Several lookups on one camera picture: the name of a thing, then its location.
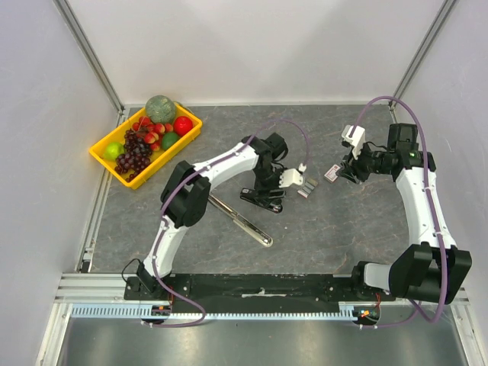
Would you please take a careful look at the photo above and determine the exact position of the white black stapler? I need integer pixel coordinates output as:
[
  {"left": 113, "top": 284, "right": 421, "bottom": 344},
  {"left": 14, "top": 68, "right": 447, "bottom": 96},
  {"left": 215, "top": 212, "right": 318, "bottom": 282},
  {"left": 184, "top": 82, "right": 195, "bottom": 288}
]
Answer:
[{"left": 208, "top": 194, "right": 274, "bottom": 248}]

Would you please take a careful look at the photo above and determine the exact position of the green melon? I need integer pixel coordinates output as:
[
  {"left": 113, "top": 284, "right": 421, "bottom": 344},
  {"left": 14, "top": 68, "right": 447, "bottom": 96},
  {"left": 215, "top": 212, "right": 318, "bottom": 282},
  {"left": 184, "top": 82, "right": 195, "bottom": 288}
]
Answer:
[{"left": 145, "top": 95, "right": 176, "bottom": 124}]

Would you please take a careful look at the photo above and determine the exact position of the red apple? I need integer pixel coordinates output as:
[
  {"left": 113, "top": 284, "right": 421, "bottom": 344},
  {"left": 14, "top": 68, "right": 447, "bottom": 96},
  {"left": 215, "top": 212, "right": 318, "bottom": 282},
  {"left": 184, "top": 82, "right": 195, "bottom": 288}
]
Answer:
[{"left": 173, "top": 116, "right": 194, "bottom": 136}]

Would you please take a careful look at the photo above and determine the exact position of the purple grape bunch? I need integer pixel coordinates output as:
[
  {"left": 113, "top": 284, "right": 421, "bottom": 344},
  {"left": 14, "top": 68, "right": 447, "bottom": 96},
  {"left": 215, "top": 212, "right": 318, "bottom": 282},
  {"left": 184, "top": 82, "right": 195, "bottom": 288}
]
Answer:
[{"left": 114, "top": 130, "right": 153, "bottom": 183}]

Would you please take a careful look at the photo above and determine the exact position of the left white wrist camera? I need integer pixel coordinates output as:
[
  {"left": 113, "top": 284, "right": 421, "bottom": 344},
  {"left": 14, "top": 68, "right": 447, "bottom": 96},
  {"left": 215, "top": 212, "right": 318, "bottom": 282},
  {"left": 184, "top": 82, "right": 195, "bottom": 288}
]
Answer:
[{"left": 279, "top": 163, "right": 307, "bottom": 188}]

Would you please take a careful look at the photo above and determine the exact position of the red white staple box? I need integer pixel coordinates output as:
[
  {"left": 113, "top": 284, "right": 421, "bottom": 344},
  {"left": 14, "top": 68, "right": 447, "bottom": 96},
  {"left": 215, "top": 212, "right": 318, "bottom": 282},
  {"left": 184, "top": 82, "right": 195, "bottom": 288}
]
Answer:
[{"left": 324, "top": 165, "right": 340, "bottom": 183}]

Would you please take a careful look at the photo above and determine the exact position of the dark green lime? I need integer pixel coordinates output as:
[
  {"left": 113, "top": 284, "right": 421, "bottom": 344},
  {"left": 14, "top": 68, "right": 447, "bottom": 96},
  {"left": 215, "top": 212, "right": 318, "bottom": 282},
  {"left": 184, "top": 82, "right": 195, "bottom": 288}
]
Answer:
[{"left": 161, "top": 132, "right": 180, "bottom": 151}]

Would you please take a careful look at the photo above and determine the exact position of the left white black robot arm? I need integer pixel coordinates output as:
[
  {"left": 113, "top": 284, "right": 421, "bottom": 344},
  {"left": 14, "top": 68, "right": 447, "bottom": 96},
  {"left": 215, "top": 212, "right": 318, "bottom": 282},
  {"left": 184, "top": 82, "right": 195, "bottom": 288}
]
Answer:
[{"left": 126, "top": 133, "right": 288, "bottom": 300}]

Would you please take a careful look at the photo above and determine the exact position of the light green lime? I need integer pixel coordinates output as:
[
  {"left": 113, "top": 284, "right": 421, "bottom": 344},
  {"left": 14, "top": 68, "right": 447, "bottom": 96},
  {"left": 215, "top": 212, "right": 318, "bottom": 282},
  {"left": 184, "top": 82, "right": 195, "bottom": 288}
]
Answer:
[{"left": 102, "top": 142, "right": 125, "bottom": 162}]

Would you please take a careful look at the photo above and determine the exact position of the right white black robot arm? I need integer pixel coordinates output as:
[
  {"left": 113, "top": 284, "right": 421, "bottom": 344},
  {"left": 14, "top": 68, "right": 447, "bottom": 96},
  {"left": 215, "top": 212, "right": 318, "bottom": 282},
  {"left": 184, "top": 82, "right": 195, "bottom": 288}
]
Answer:
[{"left": 338, "top": 124, "right": 472, "bottom": 304}]

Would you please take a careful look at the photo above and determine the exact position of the red peach cluster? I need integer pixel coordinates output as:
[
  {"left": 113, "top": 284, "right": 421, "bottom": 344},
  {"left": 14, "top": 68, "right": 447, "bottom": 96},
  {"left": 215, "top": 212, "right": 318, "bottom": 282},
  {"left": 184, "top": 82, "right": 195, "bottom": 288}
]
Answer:
[{"left": 131, "top": 116, "right": 174, "bottom": 152}]

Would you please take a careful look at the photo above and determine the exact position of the slotted cable duct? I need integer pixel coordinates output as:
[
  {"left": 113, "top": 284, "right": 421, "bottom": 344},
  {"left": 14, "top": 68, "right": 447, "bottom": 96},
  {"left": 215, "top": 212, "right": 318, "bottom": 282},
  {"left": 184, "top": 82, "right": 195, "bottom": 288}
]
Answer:
[{"left": 71, "top": 303, "right": 379, "bottom": 322}]

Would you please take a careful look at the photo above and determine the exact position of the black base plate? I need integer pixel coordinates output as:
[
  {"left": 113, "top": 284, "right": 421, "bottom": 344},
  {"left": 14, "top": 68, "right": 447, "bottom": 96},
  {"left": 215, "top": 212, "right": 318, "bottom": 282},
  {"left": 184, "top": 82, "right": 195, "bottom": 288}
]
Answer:
[{"left": 124, "top": 272, "right": 397, "bottom": 314}]

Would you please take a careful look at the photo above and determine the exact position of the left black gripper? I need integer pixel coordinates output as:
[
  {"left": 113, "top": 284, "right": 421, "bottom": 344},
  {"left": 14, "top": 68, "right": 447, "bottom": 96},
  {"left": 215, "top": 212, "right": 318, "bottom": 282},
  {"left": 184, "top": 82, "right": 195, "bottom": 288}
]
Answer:
[{"left": 253, "top": 165, "right": 288, "bottom": 208}]

